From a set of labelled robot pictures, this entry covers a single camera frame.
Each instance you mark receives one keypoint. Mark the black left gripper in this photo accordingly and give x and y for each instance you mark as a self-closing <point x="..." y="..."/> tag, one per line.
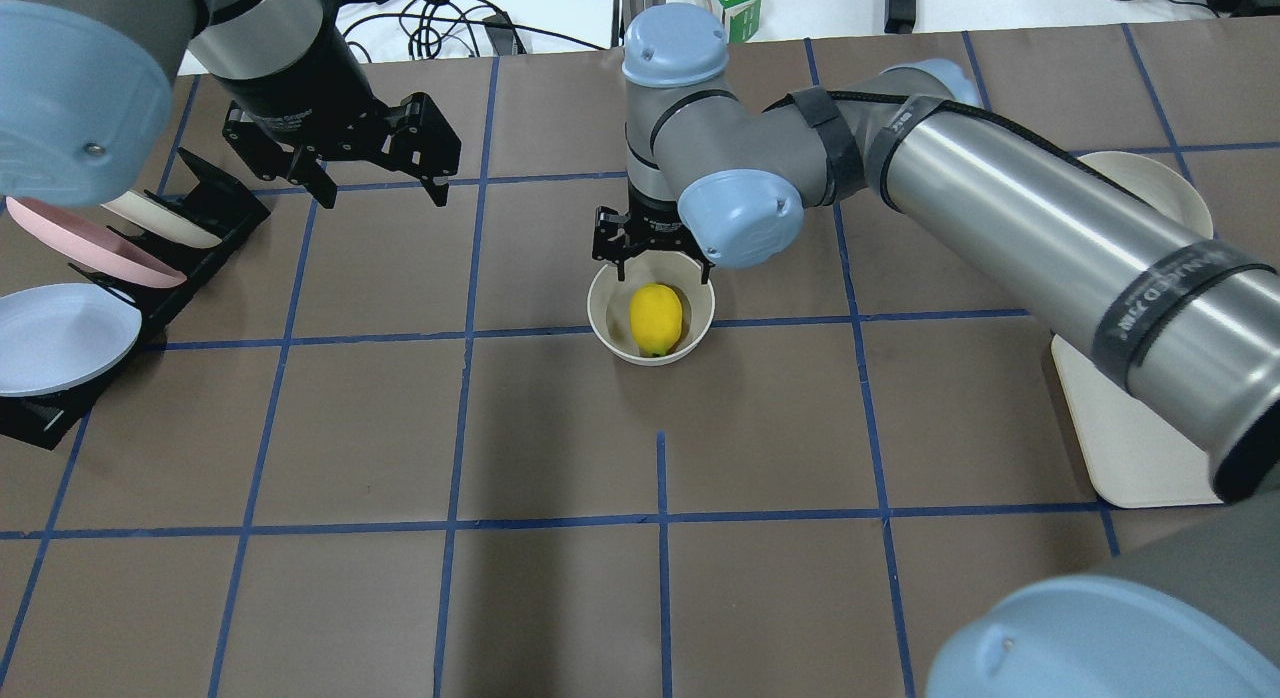
<point x="298" y="82"/>

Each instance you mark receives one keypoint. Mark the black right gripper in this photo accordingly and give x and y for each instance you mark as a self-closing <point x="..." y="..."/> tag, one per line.
<point x="640" y="234"/>

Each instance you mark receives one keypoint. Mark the yellow lemon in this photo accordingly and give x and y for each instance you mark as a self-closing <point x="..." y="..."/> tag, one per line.
<point x="656" y="319"/>

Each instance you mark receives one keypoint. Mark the cream bowl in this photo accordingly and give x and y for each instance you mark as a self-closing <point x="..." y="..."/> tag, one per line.
<point x="611" y="290"/>

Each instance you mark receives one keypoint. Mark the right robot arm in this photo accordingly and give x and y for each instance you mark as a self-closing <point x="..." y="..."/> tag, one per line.
<point x="1187" y="325"/>

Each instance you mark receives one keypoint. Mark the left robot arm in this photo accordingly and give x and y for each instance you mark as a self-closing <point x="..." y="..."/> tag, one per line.
<point x="87" y="90"/>

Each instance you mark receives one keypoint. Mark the black dish rack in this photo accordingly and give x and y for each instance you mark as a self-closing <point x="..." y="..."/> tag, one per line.
<point x="219" y="203"/>

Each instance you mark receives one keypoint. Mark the cream plate in rack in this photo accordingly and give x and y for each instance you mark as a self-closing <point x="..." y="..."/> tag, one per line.
<point x="156" y="218"/>

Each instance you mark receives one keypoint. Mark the green white box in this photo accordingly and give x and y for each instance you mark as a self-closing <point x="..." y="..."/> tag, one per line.
<point x="740" y="18"/>

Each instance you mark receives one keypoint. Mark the pink plate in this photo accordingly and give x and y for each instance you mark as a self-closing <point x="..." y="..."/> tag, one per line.
<point x="95" y="247"/>

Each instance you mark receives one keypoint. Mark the lavender plate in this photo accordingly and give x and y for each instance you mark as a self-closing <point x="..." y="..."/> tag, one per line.
<point x="55" y="337"/>

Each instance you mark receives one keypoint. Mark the cream round plate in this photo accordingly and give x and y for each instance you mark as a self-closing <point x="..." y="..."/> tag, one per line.
<point x="1165" y="189"/>

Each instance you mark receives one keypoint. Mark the cream rectangular tray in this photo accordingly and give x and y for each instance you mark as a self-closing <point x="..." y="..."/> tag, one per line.
<point x="1133" y="457"/>

